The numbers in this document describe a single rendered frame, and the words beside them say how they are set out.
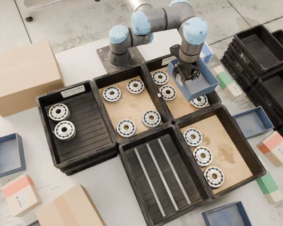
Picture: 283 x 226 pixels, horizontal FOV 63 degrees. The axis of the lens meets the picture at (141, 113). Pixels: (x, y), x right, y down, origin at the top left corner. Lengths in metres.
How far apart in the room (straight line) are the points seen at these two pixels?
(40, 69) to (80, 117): 0.36
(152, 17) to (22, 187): 1.00
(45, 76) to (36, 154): 0.44
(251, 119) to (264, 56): 0.80
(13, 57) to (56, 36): 1.36
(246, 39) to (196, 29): 1.56
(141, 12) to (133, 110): 0.63
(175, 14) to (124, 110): 0.65
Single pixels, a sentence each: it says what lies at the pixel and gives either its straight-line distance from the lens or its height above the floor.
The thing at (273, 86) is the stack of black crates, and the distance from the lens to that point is 2.27.
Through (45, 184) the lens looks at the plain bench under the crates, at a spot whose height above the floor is 0.70.
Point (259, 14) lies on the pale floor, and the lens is 3.45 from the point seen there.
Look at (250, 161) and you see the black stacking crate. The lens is 1.30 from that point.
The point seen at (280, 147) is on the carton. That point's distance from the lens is 1.54.
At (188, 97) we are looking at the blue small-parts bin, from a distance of 1.07.
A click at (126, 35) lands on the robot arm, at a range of 1.42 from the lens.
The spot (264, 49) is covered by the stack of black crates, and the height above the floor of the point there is 0.49.
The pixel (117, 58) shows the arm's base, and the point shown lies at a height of 0.81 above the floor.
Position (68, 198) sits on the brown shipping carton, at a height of 0.86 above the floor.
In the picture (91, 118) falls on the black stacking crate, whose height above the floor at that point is 0.83.
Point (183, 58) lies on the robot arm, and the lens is 0.87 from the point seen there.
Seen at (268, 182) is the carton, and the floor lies 0.76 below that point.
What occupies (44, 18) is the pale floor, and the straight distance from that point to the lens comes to 3.08.
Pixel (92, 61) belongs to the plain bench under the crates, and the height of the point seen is 0.70.
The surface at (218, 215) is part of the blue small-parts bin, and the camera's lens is 1.38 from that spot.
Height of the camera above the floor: 2.00
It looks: 65 degrees down
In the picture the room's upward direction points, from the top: 7 degrees clockwise
